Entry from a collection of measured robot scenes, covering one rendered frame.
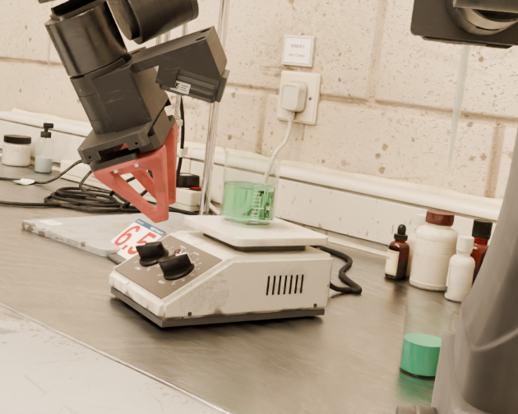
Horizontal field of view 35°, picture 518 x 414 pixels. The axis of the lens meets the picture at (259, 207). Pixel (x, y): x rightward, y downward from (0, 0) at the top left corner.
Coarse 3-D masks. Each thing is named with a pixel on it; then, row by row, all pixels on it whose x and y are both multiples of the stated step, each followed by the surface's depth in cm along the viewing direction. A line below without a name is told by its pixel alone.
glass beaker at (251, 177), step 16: (224, 160) 89; (240, 160) 87; (256, 160) 86; (272, 160) 87; (224, 176) 88; (240, 176) 87; (256, 176) 87; (272, 176) 88; (224, 192) 88; (240, 192) 87; (256, 192) 87; (272, 192) 88; (224, 208) 88; (240, 208) 87; (256, 208) 87; (272, 208) 89; (240, 224) 88; (256, 224) 88; (272, 224) 90
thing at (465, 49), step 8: (464, 48) 71; (464, 56) 71; (464, 64) 71; (464, 72) 71; (464, 80) 71; (456, 88) 71; (464, 88) 71; (456, 96) 71; (456, 104) 71; (456, 112) 71; (456, 120) 71; (456, 128) 72; (448, 160) 72
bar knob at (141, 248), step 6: (138, 246) 86; (144, 246) 86; (150, 246) 86; (156, 246) 85; (162, 246) 86; (138, 252) 87; (144, 252) 86; (150, 252) 86; (156, 252) 86; (162, 252) 86; (168, 252) 87; (144, 258) 87; (150, 258) 86; (156, 258) 86; (144, 264) 86; (150, 264) 85
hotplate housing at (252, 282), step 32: (224, 256) 82; (256, 256) 83; (288, 256) 85; (320, 256) 87; (128, 288) 84; (192, 288) 79; (224, 288) 81; (256, 288) 83; (288, 288) 85; (320, 288) 88; (160, 320) 78; (192, 320) 80; (224, 320) 82
